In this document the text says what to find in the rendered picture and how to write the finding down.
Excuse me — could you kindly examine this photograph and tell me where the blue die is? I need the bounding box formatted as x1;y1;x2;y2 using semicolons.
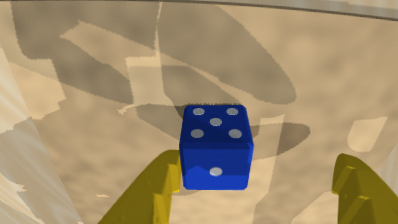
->
179;105;254;190

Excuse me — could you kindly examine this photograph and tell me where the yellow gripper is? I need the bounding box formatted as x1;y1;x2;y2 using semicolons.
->
98;150;398;224

